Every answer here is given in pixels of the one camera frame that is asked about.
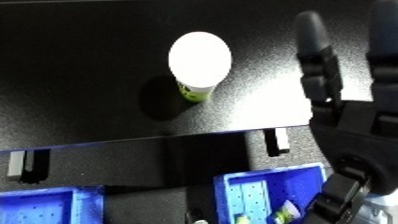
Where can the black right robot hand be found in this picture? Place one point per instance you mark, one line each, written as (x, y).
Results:
(355, 140)

